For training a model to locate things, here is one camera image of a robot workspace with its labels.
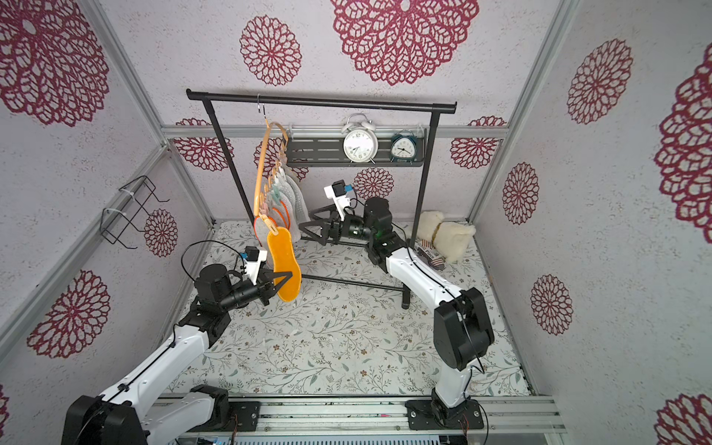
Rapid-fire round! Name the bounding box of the aluminium front rail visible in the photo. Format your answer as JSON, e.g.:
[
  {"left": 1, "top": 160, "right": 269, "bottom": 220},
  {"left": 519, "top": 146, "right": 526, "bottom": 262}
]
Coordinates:
[{"left": 144, "top": 395, "right": 567, "bottom": 444}]

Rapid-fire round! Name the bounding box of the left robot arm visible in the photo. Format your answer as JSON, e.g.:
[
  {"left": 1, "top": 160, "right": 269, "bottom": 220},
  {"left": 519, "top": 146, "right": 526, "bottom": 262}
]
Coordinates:
[{"left": 61, "top": 263, "right": 293, "bottom": 444}]

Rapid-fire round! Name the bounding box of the white grey insole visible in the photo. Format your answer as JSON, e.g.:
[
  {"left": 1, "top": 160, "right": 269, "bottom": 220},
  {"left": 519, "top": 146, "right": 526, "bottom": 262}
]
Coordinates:
[{"left": 281, "top": 174, "right": 310, "bottom": 241}]

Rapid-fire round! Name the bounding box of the dark green alarm clock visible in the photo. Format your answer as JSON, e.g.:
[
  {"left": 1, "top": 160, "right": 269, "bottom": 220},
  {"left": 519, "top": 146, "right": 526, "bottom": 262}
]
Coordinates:
[{"left": 389, "top": 133, "right": 417, "bottom": 162}]

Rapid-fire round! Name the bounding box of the black wall shelf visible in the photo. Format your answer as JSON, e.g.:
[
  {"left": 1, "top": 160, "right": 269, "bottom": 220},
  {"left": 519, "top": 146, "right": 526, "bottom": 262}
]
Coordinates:
[{"left": 287, "top": 128, "right": 428, "bottom": 168}]

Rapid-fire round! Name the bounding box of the cream plush toy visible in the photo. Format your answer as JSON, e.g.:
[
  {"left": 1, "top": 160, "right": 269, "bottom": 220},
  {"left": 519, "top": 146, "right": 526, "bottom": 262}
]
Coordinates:
[{"left": 415, "top": 211, "right": 476, "bottom": 263}]

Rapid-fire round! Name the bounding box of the striped small box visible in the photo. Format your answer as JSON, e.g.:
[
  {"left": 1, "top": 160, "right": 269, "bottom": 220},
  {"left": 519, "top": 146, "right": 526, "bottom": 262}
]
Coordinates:
[{"left": 415, "top": 239, "right": 446, "bottom": 271}]

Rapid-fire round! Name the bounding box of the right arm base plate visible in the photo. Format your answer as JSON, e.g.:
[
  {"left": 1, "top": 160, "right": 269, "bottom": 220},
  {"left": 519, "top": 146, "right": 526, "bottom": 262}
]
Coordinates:
[{"left": 405, "top": 400, "right": 486, "bottom": 431}]

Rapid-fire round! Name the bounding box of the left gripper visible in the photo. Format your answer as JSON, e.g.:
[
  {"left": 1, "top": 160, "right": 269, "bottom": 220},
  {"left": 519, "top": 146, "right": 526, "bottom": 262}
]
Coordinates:
[{"left": 220, "top": 269, "right": 292, "bottom": 312}]

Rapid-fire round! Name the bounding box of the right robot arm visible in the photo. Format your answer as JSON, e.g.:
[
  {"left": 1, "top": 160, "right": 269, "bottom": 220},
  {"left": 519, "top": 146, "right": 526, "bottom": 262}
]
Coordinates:
[{"left": 300, "top": 198, "right": 495, "bottom": 411}]

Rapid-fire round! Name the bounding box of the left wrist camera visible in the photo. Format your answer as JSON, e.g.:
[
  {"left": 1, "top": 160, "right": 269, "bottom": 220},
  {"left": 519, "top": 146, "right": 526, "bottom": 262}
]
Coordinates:
[{"left": 242, "top": 246, "right": 268, "bottom": 286}]

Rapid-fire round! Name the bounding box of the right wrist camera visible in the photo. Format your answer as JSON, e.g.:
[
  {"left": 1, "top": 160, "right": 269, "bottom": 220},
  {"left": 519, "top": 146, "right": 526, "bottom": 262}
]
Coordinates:
[{"left": 324, "top": 180, "right": 353, "bottom": 221}]

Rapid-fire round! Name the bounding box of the white alarm clock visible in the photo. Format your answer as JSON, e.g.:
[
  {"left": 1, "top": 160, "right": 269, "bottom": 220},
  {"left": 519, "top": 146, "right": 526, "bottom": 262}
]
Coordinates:
[{"left": 341, "top": 113, "right": 378, "bottom": 163}]

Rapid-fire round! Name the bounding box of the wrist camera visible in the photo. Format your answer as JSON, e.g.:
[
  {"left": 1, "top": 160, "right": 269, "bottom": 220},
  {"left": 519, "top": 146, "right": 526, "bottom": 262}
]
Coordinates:
[
  {"left": 242, "top": 246, "right": 268, "bottom": 286},
  {"left": 324, "top": 180, "right": 353, "bottom": 221}
]

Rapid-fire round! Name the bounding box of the black clothes rack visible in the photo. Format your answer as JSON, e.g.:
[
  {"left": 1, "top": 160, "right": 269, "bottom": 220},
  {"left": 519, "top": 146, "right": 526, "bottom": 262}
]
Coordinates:
[{"left": 179, "top": 90, "right": 461, "bottom": 310}]

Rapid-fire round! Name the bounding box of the red orange insole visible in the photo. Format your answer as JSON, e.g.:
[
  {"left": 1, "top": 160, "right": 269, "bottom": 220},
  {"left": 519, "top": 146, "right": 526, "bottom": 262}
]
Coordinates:
[{"left": 253, "top": 216, "right": 270, "bottom": 243}]

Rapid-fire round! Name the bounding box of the black wire wall hook rack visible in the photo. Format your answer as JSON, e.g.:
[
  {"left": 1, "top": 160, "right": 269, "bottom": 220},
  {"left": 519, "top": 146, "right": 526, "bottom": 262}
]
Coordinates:
[{"left": 98, "top": 174, "right": 170, "bottom": 250}]

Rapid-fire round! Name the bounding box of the orange clip hanger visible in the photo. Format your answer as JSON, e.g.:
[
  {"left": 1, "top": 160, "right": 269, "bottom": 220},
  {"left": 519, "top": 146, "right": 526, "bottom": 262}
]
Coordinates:
[{"left": 252, "top": 93, "right": 291, "bottom": 235}]

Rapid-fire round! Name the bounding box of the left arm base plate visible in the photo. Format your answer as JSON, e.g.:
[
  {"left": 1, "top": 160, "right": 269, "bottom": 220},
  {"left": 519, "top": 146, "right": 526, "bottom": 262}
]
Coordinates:
[{"left": 190, "top": 400, "right": 261, "bottom": 433}]

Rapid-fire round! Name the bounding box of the yellow shoe insole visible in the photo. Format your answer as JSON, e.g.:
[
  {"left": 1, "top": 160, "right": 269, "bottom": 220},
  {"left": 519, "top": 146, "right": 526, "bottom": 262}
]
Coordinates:
[{"left": 268, "top": 227, "right": 302, "bottom": 302}]

